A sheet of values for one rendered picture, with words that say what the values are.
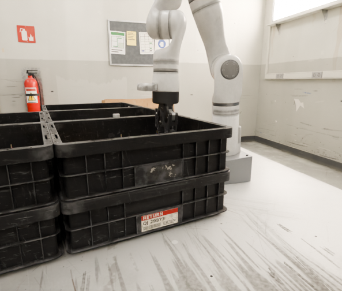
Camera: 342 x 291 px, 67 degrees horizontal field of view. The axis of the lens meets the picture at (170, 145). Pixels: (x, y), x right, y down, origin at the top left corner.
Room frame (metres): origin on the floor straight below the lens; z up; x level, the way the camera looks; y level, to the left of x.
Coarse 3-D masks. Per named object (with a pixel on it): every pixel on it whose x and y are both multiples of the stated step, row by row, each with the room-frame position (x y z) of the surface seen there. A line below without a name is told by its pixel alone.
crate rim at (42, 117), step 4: (20, 112) 0.93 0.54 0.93; (24, 112) 0.93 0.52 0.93; (28, 112) 0.93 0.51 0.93; (32, 112) 0.93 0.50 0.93; (36, 112) 0.94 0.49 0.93; (40, 112) 0.93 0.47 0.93; (40, 116) 0.82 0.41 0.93; (44, 116) 0.82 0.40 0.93; (40, 120) 0.73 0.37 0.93; (44, 120) 0.73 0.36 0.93; (0, 124) 0.66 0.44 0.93; (4, 124) 0.66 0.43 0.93; (8, 124) 0.66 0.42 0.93
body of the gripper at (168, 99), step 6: (156, 96) 0.71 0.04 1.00; (162, 96) 0.70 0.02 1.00; (168, 96) 0.70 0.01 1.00; (174, 96) 0.71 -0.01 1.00; (156, 102) 0.71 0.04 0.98; (162, 102) 0.70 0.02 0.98; (168, 102) 0.70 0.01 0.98; (174, 102) 0.71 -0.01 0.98; (162, 108) 0.73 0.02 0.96; (168, 108) 0.70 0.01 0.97
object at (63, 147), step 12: (84, 120) 0.73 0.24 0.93; (96, 120) 0.74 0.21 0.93; (108, 120) 0.76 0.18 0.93; (192, 120) 0.76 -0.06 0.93; (180, 132) 0.55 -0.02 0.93; (192, 132) 0.56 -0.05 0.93; (204, 132) 0.57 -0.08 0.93; (216, 132) 0.59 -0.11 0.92; (228, 132) 0.60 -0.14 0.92; (60, 144) 0.44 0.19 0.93; (72, 144) 0.44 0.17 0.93; (84, 144) 0.45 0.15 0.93; (96, 144) 0.46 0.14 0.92; (108, 144) 0.47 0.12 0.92; (120, 144) 0.48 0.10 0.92; (132, 144) 0.49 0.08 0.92; (144, 144) 0.50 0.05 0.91; (156, 144) 0.52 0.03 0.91; (168, 144) 0.53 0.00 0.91; (60, 156) 0.44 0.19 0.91; (72, 156) 0.44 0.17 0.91
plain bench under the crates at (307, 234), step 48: (240, 192) 0.75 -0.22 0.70; (288, 192) 0.75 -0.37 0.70; (336, 192) 0.75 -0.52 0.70; (144, 240) 0.50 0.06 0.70; (192, 240) 0.50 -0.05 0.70; (240, 240) 0.50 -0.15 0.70; (288, 240) 0.50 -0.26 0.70; (336, 240) 0.50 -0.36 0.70; (0, 288) 0.36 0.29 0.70; (48, 288) 0.36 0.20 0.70; (96, 288) 0.36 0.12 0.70; (144, 288) 0.36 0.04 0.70; (192, 288) 0.36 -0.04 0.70; (240, 288) 0.36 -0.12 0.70; (288, 288) 0.36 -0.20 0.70; (336, 288) 0.36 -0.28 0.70
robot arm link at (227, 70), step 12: (216, 60) 0.87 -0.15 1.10; (228, 60) 0.83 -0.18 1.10; (216, 72) 0.84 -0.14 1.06; (228, 72) 0.84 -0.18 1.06; (240, 72) 0.84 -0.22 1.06; (216, 84) 0.85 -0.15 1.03; (228, 84) 0.84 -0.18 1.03; (240, 84) 0.85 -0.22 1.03; (216, 96) 0.85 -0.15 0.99; (228, 96) 0.84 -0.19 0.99; (240, 96) 0.87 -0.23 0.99
